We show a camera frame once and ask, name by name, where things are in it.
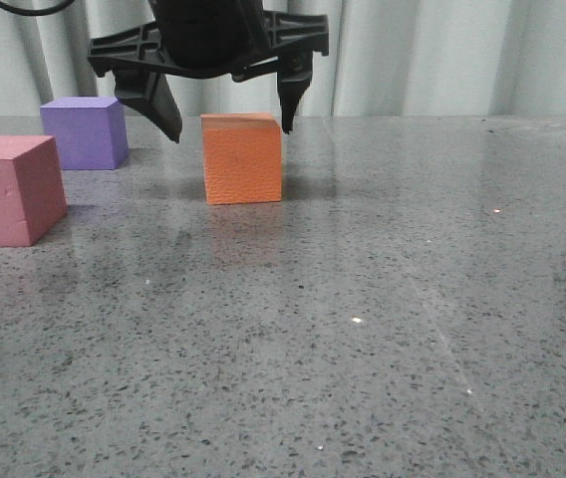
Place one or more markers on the red foam cube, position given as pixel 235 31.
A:
pixel 32 196

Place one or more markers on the orange foam cube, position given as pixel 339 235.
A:
pixel 242 158

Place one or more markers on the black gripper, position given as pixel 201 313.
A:
pixel 208 39

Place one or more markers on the purple foam cube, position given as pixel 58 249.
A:
pixel 90 132

